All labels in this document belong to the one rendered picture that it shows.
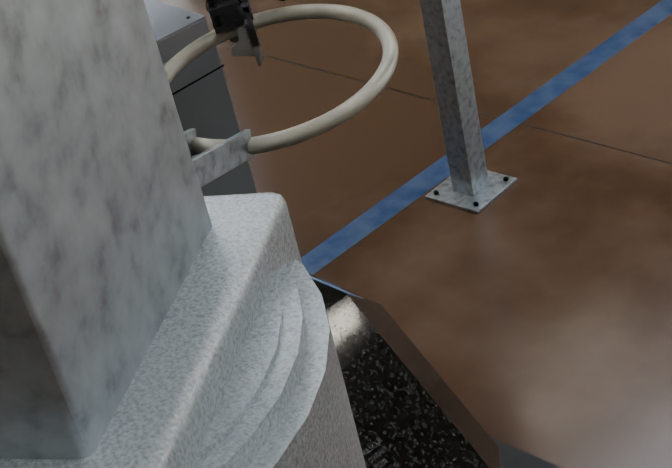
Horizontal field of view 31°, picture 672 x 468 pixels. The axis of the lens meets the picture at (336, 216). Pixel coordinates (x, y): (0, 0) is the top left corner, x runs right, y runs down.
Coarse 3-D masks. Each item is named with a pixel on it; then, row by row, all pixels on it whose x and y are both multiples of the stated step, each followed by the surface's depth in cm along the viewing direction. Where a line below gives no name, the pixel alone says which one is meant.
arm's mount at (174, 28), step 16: (144, 0) 291; (160, 16) 281; (176, 16) 280; (192, 16) 278; (160, 32) 273; (176, 32) 273; (192, 32) 276; (208, 32) 279; (160, 48) 271; (176, 48) 274
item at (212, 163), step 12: (192, 132) 212; (240, 132) 207; (228, 144) 202; (240, 144) 205; (192, 156) 212; (204, 156) 195; (216, 156) 198; (228, 156) 202; (240, 156) 205; (252, 156) 209; (204, 168) 195; (216, 168) 198; (228, 168) 202; (204, 180) 195
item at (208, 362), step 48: (240, 240) 67; (288, 240) 70; (192, 288) 64; (240, 288) 63; (192, 336) 60; (240, 336) 62; (144, 384) 58; (192, 384) 57; (240, 384) 60; (144, 432) 55; (192, 432) 56
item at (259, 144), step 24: (264, 24) 245; (360, 24) 235; (384, 24) 229; (192, 48) 240; (384, 48) 222; (168, 72) 235; (384, 72) 215; (360, 96) 211; (312, 120) 208; (336, 120) 208; (192, 144) 212; (216, 144) 210; (264, 144) 207; (288, 144) 207
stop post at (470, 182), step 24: (432, 0) 328; (456, 0) 330; (432, 24) 332; (456, 24) 333; (432, 48) 337; (456, 48) 335; (432, 72) 342; (456, 72) 338; (456, 96) 341; (456, 120) 346; (456, 144) 351; (480, 144) 355; (456, 168) 357; (480, 168) 357; (432, 192) 365; (456, 192) 362; (480, 192) 359
